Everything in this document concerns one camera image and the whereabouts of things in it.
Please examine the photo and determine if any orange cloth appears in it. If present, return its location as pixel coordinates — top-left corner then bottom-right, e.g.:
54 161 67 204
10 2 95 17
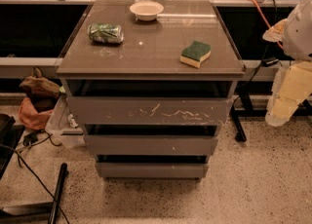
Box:
19 97 53 131

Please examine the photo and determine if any black stand leg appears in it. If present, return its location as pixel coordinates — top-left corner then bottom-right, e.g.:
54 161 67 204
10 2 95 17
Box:
230 87 312 142

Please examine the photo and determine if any orange cable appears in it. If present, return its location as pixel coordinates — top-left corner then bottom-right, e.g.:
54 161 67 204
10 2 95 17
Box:
245 0 285 51

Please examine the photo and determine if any black metal table leg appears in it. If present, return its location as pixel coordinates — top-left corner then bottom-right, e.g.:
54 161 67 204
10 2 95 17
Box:
48 163 67 224

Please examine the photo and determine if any green yellow sponge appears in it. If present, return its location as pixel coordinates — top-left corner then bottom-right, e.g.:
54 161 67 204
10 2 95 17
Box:
180 41 212 68

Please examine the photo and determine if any grey drawer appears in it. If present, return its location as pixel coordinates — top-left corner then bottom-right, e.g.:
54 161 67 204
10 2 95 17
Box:
96 163 209 179
84 135 217 156
67 96 232 126

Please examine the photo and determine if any crushed green soda can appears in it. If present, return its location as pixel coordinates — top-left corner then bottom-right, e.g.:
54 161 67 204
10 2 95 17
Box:
88 23 124 44

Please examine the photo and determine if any white bowl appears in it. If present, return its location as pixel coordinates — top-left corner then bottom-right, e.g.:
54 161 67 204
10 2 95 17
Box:
130 1 164 21

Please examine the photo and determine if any black plug on floor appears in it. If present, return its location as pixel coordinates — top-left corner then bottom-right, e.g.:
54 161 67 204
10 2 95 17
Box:
22 132 38 147

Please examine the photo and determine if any grey middle drawer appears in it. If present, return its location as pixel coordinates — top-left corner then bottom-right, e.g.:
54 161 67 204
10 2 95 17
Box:
84 135 217 156

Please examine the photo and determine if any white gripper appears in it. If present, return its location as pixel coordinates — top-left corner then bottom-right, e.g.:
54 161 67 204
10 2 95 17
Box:
262 0 312 127

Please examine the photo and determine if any grey top drawer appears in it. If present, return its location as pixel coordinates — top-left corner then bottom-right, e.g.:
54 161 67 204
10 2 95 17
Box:
67 96 232 126

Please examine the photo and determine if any black floor cable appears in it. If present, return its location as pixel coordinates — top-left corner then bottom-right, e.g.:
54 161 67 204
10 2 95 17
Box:
0 130 70 224

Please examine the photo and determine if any grey drawer cabinet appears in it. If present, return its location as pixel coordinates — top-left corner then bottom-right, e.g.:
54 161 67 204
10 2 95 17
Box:
56 0 246 181

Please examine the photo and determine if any black power adapter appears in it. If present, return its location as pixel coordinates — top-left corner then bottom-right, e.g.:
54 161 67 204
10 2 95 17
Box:
261 57 279 67

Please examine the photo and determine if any grey bottom drawer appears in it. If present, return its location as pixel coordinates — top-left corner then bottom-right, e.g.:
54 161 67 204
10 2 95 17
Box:
96 163 209 179

